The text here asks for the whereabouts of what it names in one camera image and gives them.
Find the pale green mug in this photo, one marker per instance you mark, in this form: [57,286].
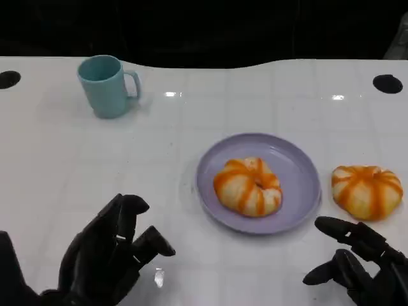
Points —
[102,89]

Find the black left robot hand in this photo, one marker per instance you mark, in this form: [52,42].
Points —
[95,255]

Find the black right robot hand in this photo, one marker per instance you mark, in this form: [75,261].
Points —
[376,258]

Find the lilac plate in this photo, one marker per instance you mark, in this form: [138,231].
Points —
[287,159]

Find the grey background equipment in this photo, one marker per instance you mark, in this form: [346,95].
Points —
[398,41]

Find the orange white toy bread roll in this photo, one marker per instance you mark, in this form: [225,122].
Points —
[366,194]
[242,191]

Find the black table grommet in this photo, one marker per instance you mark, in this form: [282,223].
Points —
[387,84]
[9,79]

